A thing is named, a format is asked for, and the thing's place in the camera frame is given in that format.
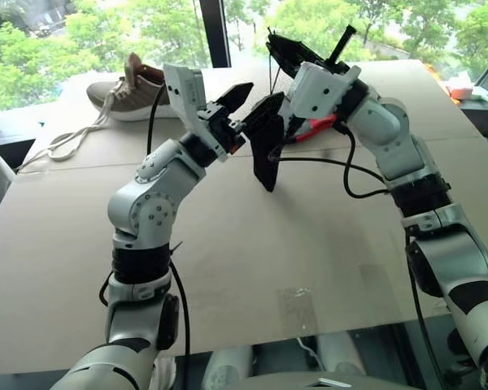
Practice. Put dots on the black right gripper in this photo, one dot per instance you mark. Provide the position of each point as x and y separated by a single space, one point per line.
334 65

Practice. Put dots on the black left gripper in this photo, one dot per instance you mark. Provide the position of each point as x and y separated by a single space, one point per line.
223 128

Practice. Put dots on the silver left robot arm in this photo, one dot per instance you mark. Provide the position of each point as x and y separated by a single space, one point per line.
154 211

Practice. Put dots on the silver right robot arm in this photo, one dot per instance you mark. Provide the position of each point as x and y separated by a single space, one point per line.
394 138

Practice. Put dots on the red plastic tool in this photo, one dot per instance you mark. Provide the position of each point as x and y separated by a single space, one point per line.
317 126

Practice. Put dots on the brown sneaker with white laces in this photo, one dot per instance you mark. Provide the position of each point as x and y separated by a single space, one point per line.
134 97

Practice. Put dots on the orange box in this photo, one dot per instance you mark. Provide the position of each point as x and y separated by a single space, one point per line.
458 92

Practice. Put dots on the clear tape patch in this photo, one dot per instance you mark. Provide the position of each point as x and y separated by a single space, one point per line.
297 310

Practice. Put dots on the silver rounded robot leg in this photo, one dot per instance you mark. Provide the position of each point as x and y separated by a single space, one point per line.
341 355
227 365

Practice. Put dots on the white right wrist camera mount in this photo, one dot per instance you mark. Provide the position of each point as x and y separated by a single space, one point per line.
321 89

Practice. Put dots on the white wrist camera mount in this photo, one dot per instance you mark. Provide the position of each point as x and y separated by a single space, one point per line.
321 89
183 93

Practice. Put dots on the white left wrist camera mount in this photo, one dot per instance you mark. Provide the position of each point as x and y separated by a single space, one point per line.
183 93

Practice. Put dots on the black window frame post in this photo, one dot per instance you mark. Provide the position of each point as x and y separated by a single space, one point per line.
215 32

